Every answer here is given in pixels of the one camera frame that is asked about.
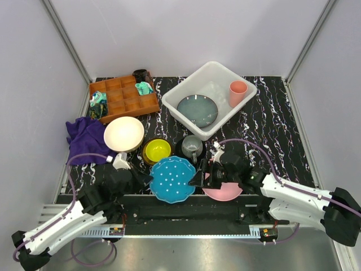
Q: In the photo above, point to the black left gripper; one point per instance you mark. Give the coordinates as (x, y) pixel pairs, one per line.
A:
(142, 178)

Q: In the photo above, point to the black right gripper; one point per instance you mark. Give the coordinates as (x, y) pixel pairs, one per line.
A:
(198, 180)

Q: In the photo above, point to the blue dotted scalloped plate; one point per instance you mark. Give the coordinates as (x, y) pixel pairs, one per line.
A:
(170, 179)

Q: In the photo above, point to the teal ceramic floral plate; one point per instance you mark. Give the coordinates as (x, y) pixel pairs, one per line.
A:
(198, 109)

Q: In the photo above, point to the pink plastic cup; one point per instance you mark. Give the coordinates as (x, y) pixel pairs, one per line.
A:
(238, 90)

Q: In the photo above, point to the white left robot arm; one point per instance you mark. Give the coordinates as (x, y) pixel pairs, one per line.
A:
(91, 207)

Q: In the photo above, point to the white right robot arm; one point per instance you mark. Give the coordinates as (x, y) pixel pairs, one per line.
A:
(334, 212)

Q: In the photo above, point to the amber transparent plate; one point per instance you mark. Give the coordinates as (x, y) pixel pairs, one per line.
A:
(145, 156)

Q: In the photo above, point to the pink plastic plate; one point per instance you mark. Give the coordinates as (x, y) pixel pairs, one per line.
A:
(228, 191)

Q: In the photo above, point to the yellow plastic bowl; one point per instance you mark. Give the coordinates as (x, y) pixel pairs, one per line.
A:
(158, 149)

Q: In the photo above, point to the black saucer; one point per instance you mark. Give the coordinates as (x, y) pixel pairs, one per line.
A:
(178, 151)

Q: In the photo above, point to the grey ceramic mug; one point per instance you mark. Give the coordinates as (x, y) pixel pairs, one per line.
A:
(192, 147)

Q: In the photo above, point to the cream white bowl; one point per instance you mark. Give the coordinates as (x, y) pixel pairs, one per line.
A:
(124, 134)

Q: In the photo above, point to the purple cloth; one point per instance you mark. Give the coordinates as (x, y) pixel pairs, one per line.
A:
(86, 142)

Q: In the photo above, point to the dark green patterned cloth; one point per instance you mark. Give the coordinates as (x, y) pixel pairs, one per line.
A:
(98, 111)

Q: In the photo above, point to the orange wooden divided tray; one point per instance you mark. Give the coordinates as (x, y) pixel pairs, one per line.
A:
(123, 98)

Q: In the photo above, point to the teal white patterned cloth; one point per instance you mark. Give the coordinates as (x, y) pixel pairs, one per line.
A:
(98, 98)

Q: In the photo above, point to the mint green rolled cloth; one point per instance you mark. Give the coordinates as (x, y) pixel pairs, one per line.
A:
(144, 88)

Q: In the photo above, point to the dark brown cup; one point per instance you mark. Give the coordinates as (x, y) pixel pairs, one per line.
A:
(142, 75)

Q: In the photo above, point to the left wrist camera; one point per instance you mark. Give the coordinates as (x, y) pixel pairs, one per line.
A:
(119, 161)

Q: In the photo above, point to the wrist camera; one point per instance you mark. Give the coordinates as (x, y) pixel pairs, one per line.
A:
(119, 161)
(217, 151)

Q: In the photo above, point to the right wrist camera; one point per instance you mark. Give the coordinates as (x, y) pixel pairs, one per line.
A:
(217, 151)

